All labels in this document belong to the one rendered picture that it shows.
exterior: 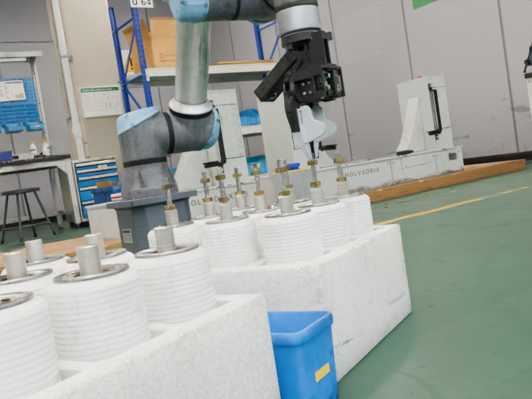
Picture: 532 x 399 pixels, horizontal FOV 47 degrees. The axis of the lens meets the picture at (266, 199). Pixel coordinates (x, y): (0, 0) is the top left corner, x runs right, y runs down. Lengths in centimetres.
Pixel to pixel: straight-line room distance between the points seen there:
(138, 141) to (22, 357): 112
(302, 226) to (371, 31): 692
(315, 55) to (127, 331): 62
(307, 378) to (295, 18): 59
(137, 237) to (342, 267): 74
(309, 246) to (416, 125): 376
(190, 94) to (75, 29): 614
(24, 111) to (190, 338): 660
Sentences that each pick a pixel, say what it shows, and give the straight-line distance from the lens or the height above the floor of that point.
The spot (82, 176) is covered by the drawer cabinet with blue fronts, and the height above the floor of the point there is 52.
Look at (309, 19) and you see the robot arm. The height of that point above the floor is 56.
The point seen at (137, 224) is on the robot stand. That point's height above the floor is 24.
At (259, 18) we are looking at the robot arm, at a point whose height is 61.
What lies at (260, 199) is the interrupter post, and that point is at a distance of 115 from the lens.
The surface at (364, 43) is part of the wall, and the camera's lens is 791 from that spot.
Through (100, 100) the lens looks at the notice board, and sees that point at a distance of 760.
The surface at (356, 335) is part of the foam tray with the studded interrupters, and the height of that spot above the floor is 4.
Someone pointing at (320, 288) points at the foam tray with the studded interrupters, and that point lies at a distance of 91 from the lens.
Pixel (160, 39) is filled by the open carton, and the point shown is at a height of 174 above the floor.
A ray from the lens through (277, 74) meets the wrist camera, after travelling 111.
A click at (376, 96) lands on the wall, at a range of 777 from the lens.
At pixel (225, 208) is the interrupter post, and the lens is 105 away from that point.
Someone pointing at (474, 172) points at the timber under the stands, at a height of 6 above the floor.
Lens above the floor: 33
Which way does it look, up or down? 3 degrees down
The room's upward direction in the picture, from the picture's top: 9 degrees counter-clockwise
